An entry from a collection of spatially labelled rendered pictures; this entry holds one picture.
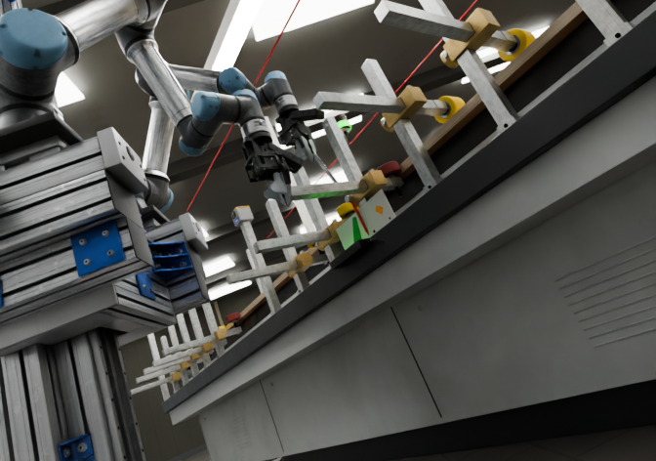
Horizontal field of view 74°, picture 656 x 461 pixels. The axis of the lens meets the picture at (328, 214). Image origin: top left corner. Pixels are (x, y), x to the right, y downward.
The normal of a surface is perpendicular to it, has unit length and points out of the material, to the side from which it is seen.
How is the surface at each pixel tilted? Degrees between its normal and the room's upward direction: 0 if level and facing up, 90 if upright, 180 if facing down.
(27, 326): 90
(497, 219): 90
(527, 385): 90
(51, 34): 96
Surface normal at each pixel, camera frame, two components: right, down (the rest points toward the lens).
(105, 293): -0.01, -0.35
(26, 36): 0.55, -0.42
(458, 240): -0.78, 0.11
